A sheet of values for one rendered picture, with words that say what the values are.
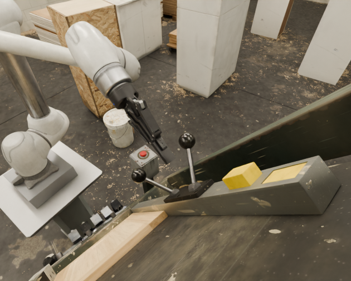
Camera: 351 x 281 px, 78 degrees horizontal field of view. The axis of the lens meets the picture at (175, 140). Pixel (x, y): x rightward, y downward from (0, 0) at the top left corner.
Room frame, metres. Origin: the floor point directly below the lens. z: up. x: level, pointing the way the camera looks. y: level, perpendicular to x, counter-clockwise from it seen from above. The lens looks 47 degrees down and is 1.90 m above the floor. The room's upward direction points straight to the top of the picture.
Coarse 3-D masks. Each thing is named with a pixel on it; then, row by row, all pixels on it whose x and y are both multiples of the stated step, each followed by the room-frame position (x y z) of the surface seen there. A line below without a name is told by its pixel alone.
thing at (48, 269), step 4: (48, 264) 0.23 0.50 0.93; (44, 268) 0.21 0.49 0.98; (48, 268) 0.21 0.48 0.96; (40, 272) 0.19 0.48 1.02; (44, 272) 0.18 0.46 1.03; (48, 272) 0.19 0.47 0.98; (52, 272) 0.20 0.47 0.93; (36, 276) 0.17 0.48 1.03; (40, 276) 0.16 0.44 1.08; (44, 276) 0.17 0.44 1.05; (48, 276) 0.18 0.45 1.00; (52, 276) 0.19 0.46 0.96; (28, 280) 0.16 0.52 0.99; (32, 280) 0.16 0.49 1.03; (36, 280) 0.14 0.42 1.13; (40, 280) 0.15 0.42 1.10; (44, 280) 0.15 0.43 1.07; (48, 280) 0.16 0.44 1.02; (52, 280) 0.17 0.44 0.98
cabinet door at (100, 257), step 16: (128, 224) 0.34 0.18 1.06; (144, 224) 0.25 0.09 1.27; (112, 240) 0.26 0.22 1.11; (128, 240) 0.20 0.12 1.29; (80, 256) 0.26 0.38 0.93; (96, 256) 0.20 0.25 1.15; (112, 256) 0.16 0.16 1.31; (64, 272) 0.19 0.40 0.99; (80, 272) 0.15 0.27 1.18; (96, 272) 0.13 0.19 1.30
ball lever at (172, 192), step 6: (138, 168) 0.32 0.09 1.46; (132, 174) 0.30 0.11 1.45; (138, 174) 0.30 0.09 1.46; (144, 174) 0.30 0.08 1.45; (138, 180) 0.29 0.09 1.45; (144, 180) 0.30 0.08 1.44; (150, 180) 0.30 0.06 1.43; (156, 186) 0.29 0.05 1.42; (162, 186) 0.29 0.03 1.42; (174, 192) 0.28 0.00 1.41
